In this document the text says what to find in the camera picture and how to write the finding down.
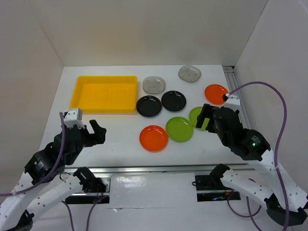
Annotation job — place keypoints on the black plate left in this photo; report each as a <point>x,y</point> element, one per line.
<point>149,106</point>

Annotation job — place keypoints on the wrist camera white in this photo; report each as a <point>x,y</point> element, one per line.
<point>231,101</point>
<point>72,119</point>

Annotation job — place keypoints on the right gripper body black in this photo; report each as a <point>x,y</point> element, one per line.
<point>223,138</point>

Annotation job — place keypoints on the orange plate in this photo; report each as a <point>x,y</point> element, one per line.
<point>214,93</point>
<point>153,138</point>

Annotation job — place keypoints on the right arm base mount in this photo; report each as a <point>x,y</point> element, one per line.
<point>208,191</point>

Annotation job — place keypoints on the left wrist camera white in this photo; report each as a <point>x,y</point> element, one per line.
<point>72,119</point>

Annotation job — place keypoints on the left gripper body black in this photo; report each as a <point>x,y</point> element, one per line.
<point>88,139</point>

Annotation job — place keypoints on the grey translucent plate right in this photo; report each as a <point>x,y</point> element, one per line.
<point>189,73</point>

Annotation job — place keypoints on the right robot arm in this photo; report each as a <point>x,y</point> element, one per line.
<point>284,201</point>

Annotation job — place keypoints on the green plate front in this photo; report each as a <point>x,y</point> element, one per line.
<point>179,129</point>

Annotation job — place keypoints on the black plate right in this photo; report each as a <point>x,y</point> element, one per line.
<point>173,101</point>

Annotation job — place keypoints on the green plate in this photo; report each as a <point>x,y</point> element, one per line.
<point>194,113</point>
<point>179,129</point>

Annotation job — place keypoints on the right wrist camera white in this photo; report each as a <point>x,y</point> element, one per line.
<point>231,101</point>

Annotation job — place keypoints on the black plate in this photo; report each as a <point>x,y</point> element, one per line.
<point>149,106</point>
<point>173,101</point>

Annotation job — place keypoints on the grey translucent plate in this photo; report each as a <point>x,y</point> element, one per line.
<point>154,85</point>
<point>189,73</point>

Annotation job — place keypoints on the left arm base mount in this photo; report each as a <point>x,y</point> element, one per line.
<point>98,193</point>

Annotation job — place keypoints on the grey translucent plate left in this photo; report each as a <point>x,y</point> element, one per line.
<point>154,85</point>

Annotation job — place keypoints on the yellow plastic bin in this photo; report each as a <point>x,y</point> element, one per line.
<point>105,94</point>

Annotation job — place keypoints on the aluminium rail front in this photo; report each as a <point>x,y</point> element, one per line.
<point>151,169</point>

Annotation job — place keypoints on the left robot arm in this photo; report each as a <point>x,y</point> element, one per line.
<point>24,205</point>

